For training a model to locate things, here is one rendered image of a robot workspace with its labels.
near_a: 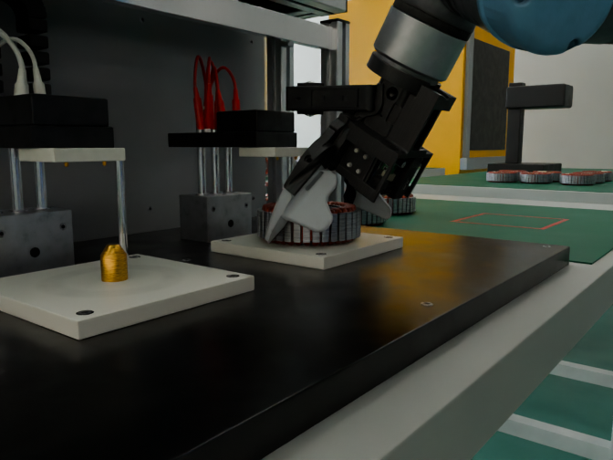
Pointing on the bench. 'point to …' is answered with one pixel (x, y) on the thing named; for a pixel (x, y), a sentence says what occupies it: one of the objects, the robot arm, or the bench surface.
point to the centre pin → (113, 264)
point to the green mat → (431, 210)
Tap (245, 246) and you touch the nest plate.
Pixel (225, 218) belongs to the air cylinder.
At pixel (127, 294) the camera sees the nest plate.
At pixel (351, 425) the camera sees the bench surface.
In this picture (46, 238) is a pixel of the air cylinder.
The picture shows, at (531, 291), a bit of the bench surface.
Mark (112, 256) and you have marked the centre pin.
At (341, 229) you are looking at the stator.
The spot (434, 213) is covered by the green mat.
